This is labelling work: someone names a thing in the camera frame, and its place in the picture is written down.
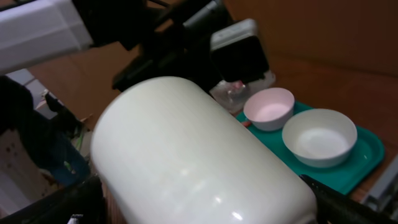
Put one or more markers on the pink bowl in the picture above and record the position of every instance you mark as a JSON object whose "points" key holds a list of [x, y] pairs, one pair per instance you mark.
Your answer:
{"points": [[270, 109]]}

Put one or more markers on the grey dishwasher rack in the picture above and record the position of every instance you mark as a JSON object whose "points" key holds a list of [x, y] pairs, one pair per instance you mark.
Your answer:
{"points": [[384, 190]]}

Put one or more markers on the teal plastic tray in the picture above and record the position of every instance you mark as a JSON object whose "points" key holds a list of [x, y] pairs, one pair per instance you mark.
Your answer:
{"points": [[366, 155]]}

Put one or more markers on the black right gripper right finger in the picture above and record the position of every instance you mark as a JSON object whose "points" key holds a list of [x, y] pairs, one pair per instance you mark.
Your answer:
{"points": [[336, 208]]}

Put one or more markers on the white bowl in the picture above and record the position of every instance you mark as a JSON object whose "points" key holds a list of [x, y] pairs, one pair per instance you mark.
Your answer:
{"points": [[320, 138]]}

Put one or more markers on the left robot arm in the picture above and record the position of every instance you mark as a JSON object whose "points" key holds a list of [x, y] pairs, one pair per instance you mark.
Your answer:
{"points": [[192, 39]]}

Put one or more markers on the clear plastic bin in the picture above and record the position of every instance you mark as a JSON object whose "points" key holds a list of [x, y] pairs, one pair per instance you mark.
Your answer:
{"points": [[232, 96]]}

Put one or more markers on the white cup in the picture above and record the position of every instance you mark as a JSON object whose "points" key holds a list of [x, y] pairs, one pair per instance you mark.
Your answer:
{"points": [[169, 153]]}

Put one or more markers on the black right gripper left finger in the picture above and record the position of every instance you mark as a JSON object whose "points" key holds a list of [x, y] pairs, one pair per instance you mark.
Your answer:
{"points": [[83, 201]]}

